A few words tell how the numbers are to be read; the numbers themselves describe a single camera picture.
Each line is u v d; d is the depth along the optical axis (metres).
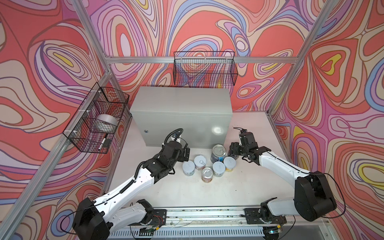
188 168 0.84
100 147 0.71
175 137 0.65
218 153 0.86
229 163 0.86
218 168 0.84
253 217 0.73
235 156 0.89
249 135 0.69
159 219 0.72
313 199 0.42
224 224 0.72
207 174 0.83
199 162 0.86
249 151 0.66
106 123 0.72
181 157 0.70
